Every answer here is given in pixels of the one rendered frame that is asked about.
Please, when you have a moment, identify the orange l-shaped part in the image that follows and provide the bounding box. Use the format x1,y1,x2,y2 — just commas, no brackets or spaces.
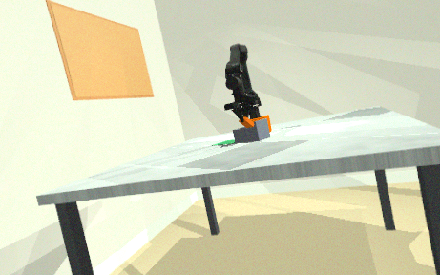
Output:
239,116,254,128

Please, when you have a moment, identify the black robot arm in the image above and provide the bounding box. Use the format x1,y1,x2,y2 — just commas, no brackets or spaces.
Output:
225,43,262,119

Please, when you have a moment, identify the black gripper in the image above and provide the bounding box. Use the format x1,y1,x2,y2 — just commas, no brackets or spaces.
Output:
224,89,258,122

